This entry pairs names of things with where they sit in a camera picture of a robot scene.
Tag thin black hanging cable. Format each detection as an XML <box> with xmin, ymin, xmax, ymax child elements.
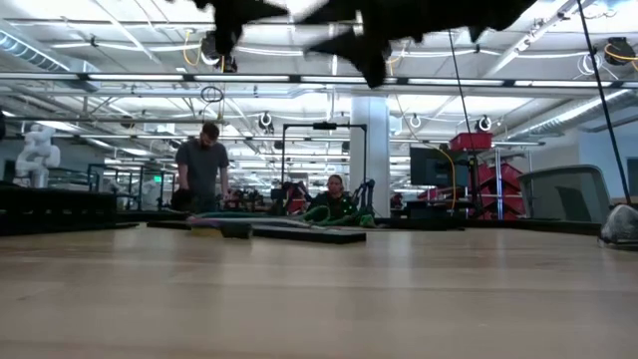
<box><xmin>446</xmin><ymin>29</ymin><xmax>483</xmax><ymax>213</ymax></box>

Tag grey mesh office chair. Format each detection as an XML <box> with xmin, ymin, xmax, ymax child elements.
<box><xmin>516</xmin><ymin>164</ymin><xmax>614</xmax><ymax>224</ymax></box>

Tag red storage bin rack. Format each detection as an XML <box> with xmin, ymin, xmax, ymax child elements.
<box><xmin>467</xmin><ymin>160</ymin><xmax>530</xmax><ymax>221</ymax></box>

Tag black cable reel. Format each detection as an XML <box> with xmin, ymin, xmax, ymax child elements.
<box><xmin>601</xmin><ymin>35</ymin><xmax>638</xmax><ymax>70</ymax></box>
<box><xmin>200</xmin><ymin>30</ymin><xmax>239</xmax><ymax>75</ymax></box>

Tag white square pillar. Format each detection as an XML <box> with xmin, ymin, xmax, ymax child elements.
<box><xmin>348</xmin><ymin>93</ymin><xmax>394</xmax><ymax>218</ymax></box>

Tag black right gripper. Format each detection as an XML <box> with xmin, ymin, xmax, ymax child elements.
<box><xmin>297</xmin><ymin>0</ymin><xmax>451</xmax><ymax>91</ymax></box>

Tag green cable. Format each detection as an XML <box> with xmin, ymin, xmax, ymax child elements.
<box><xmin>186</xmin><ymin>204</ymin><xmax>373</xmax><ymax>229</ymax></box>

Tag red box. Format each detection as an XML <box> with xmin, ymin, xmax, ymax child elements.
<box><xmin>448</xmin><ymin>131</ymin><xmax>495</xmax><ymax>153</ymax></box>

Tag white robot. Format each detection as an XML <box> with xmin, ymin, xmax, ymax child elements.
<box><xmin>13</xmin><ymin>123</ymin><xmax>63</xmax><ymax>189</ymax></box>

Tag black duct cover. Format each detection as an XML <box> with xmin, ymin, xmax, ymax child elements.
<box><xmin>147</xmin><ymin>218</ymin><xmax>369</xmax><ymax>246</ymax></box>

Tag black gantry frame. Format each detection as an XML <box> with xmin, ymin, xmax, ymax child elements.
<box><xmin>280</xmin><ymin>121</ymin><xmax>370</xmax><ymax>203</ymax></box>

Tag black monitor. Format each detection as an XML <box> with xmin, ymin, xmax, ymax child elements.
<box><xmin>409</xmin><ymin>146</ymin><xmax>474</xmax><ymax>189</ymax></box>

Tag person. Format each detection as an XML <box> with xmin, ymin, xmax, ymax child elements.
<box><xmin>305</xmin><ymin>174</ymin><xmax>361</xmax><ymax>220</ymax></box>
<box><xmin>170</xmin><ymin>121</ymin><xmax>232</xmax><ymax>215</ymax></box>

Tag clear safety glasses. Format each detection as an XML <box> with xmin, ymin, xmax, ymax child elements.
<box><xmin>597</xmin><ymin>202</ymin><xmax>638</xmax><ymax>247</ymax></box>

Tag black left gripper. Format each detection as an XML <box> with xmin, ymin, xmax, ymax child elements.
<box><xmin>190</xmin><ymin>0</ymin><xmax>290</xmax><ymax>57</ymax></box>

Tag black cable coil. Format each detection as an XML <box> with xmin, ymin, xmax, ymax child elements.
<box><xmin>199</xmin><ymin>85</ymin><xmax>225</xmax><ymax>105</ymax></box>

